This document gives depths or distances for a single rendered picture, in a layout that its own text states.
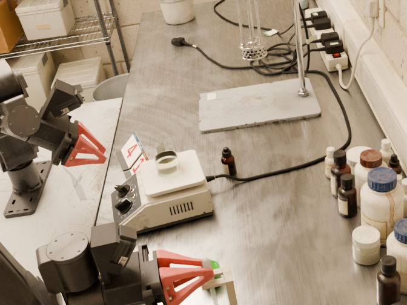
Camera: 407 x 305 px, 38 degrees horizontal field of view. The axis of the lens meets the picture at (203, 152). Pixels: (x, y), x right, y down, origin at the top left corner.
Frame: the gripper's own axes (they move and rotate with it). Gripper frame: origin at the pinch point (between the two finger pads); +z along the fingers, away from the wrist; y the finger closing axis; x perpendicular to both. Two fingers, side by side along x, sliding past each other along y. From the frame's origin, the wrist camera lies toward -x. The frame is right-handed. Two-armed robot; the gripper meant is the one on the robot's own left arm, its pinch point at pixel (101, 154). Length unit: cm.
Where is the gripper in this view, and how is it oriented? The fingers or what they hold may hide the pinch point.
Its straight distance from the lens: 119.3
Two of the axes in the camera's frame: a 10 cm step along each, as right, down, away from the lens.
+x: -5.1, 7.8, 3.7
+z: 8.4, 3.6, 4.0
